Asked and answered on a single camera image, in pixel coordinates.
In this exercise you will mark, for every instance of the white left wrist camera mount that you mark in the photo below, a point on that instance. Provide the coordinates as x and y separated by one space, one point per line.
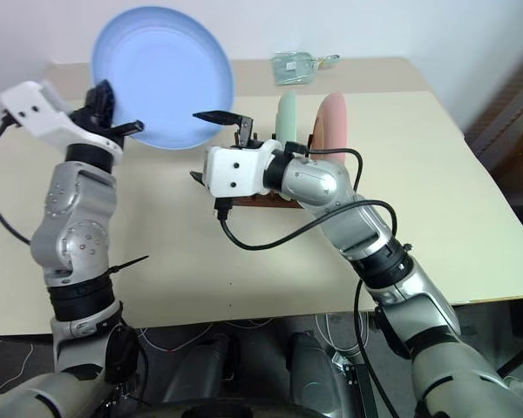
30 109

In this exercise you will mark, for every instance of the black table frame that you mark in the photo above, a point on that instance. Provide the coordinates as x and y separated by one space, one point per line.
505 313

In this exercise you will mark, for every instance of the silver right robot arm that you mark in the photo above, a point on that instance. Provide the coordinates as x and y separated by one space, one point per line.
314 178

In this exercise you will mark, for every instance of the pink plate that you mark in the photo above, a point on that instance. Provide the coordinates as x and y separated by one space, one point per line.
331 126

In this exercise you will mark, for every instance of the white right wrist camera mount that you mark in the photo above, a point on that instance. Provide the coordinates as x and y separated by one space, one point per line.
235 174

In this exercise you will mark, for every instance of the dark rounded leg cover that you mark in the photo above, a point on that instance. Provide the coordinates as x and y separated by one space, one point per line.
200 370
314 374

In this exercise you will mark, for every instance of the clear plastic bag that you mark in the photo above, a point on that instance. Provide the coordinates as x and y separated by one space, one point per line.
293 67

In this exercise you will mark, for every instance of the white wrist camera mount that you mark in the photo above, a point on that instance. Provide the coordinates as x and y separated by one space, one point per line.
235 174
30 109

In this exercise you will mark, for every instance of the green plate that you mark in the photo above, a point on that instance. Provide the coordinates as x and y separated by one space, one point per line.
286 117

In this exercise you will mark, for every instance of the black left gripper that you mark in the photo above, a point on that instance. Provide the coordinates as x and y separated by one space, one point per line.
93 122

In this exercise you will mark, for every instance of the blue plate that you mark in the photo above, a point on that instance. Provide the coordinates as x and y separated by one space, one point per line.
165 78

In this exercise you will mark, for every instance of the wooden dish rack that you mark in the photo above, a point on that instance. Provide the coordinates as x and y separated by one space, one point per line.
270 203

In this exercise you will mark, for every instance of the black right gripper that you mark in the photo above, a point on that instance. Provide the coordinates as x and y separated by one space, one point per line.
246 132

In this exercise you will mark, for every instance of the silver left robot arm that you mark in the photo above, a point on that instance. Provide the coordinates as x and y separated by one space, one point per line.
69 196

